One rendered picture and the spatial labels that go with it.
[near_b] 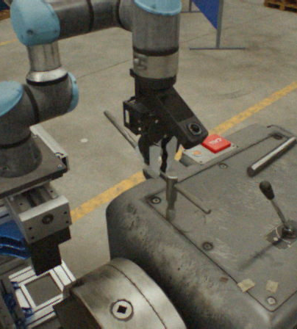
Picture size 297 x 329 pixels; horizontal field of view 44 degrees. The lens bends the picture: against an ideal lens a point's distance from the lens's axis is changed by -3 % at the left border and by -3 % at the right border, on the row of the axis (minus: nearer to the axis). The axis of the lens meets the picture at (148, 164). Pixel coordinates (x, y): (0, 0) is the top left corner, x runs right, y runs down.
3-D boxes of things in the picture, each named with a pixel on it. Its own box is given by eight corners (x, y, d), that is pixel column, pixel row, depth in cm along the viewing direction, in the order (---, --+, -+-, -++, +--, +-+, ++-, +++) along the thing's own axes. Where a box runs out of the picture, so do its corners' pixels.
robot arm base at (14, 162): (-16, 158, 110) (-24, 130, 104) (31, 142, 117) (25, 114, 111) (0, 184, 100) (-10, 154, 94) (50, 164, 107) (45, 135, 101)
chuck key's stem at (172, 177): (178, 219, 76) (181, 175, 70) (169, 224, 75) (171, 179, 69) (170, 213, 78) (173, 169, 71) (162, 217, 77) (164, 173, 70)
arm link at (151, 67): (188, 50, 59) (148, 61, 56) (187, 76, 62) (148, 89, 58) (159, 38, 64) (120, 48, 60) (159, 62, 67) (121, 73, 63)
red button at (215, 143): (214, 139, 102) (215, 132, 101) (230, 148, 98) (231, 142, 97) (198, 146, 99) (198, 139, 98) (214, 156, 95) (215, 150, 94)
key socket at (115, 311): (109, 322, 63) (109, 314, 61) (116, 305, 65) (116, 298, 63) (127, 328, 62) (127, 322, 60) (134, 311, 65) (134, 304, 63)
